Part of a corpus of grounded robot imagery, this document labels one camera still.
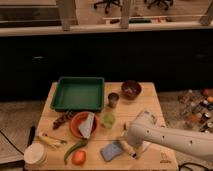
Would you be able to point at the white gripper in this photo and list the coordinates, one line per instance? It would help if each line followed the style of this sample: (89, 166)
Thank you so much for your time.
(127, 148)

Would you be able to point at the blue sponge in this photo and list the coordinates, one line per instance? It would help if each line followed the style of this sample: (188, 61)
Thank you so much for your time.
(110, 151)

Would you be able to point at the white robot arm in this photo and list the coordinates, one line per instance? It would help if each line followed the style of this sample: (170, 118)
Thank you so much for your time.
(144, 128)

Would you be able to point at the green plastic cup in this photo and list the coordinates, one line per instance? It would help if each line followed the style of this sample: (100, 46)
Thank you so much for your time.
(108, 120)

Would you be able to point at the small metal cup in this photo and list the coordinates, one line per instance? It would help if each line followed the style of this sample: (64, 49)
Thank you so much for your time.
(113, 99)

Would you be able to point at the green chili pepper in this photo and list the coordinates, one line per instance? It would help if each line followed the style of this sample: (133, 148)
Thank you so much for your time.
(75, 147)

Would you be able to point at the white folded cloth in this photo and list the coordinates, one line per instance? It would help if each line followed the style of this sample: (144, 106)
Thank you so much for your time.
(85, 127)

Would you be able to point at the orange tomato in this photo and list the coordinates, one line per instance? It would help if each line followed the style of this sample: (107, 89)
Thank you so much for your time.
(79, 157)

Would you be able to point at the dark red bowl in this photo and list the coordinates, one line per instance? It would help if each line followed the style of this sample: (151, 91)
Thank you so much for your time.
(131, 89)

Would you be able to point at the orange plate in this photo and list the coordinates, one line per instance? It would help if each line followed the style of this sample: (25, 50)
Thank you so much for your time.
(79, 119)

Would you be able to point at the brown dried sausage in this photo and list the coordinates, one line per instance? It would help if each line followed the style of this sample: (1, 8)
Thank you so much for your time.
(62, 119)

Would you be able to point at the green plastic tray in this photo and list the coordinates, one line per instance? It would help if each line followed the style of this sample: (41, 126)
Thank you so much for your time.
(79, 93)

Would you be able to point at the spice bottles rack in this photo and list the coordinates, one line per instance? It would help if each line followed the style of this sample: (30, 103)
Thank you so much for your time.
(197, 110)

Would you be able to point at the white lidded container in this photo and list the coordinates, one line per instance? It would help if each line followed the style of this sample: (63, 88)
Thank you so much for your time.
(35, 154)

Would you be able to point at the black office chair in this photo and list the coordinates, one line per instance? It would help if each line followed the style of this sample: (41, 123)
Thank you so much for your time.
(107, 3)

